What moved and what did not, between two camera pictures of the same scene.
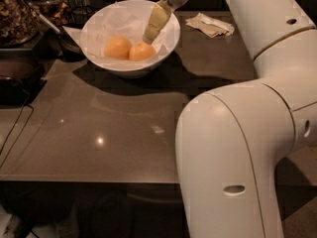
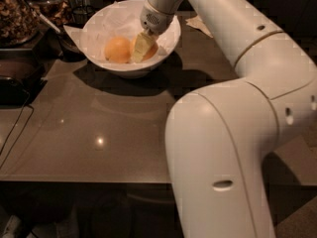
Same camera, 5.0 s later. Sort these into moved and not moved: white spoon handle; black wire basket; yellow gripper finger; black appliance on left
Moved: yellow gripper finger
Not moved: black appliance on left; white spoon handle; black wire basket
